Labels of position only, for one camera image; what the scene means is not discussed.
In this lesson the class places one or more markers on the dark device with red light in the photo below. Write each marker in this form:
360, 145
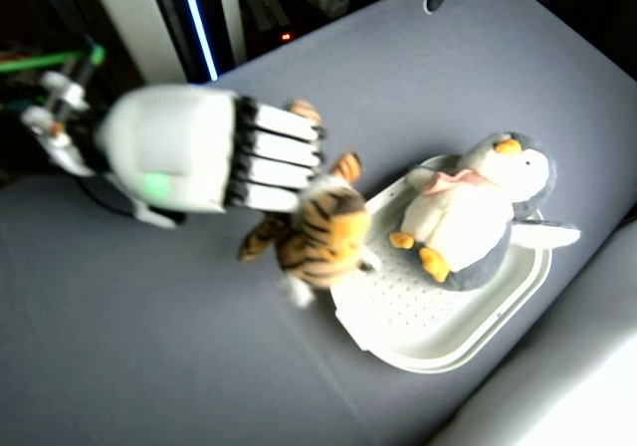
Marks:
271, 13

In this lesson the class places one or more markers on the white upright panel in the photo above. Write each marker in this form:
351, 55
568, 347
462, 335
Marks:
144, 23

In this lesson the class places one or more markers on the white curved surface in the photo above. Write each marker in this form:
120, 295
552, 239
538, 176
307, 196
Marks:
562, 356

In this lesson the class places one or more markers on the grey white penguin plush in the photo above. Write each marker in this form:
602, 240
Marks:
463, 207

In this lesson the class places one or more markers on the orange striped tiger plush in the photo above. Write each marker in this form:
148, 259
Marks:
323, 237

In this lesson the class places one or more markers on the blue light strip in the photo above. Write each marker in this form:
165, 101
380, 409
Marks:
199, 23

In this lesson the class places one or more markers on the white plastic perforated tray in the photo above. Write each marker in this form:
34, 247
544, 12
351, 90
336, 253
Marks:
423, 316

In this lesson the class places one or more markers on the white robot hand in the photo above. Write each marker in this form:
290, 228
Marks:
169, 147

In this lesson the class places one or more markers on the grey table cloth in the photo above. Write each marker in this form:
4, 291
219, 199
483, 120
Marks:
149, 341

